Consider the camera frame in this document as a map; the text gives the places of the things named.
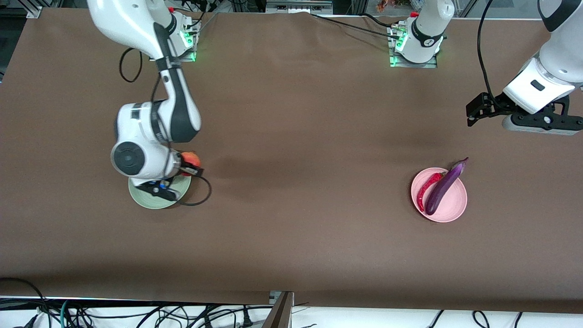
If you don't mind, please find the long black floor cable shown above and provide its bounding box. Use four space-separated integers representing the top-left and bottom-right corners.
134 304 274 328

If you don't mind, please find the purple eggplant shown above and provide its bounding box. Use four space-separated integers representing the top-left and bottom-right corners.
424 157 469 216

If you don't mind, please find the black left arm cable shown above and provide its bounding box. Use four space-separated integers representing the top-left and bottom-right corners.
476 0 498 103

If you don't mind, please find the pink round plate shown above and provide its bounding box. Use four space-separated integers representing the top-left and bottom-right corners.
410 167 468 223

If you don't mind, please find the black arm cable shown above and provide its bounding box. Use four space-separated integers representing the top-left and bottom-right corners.
476 0 498 103
119 47 213 207

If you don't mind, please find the brown table cover cloth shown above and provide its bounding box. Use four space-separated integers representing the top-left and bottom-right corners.
0 8 583 315

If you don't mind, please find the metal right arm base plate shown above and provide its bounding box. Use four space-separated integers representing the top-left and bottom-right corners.
148 18 197 62

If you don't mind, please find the black cable across table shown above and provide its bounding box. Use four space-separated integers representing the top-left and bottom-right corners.
311 13 398 38

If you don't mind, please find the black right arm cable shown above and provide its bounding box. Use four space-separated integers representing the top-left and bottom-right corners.
119 47 213 207

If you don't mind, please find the thick black floor cable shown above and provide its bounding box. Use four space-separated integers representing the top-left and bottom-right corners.
0 277 48 328

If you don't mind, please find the red yellow apple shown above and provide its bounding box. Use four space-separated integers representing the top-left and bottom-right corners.
181 152 201 176

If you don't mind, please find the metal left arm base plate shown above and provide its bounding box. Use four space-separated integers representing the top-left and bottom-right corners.
389 25 439 69

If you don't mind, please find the red chili pepper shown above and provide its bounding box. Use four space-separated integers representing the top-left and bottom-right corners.
417 172 445 213

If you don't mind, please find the pale green round plate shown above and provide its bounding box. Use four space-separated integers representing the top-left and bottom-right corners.
128 174 192 210

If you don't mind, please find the grey device box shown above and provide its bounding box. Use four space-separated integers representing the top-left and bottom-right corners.
266 0 334 14

